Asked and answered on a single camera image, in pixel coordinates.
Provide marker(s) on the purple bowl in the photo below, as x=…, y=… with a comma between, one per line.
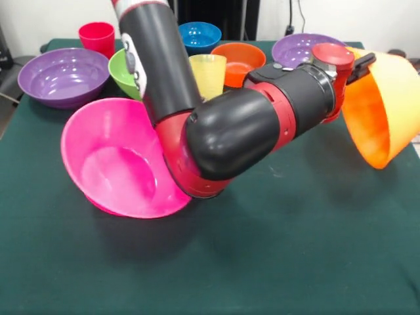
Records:
x=62, y=78
x=295, y=49

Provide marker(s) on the red cup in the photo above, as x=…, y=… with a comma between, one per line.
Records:
x=96, y=37

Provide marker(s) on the large orange bowl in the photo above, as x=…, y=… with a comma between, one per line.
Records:
x=377, y=108

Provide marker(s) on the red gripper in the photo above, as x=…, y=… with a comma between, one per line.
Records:
x=333, y=55

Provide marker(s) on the pink bowl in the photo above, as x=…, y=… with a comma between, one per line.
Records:
x=115, y=177

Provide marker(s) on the green bowl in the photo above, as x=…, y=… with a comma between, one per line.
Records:
x=123, y=75

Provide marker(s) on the dark green table cloth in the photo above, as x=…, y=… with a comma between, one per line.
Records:
x=229, y=256

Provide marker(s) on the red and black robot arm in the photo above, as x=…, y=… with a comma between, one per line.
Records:
x=229, y=131

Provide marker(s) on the red-orange bowl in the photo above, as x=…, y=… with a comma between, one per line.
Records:
x=243, y=55

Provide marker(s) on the blue bowl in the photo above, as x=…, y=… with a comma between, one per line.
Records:
x=200, y=36

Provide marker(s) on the yellow cup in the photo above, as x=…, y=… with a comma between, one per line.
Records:
x=208, y=77

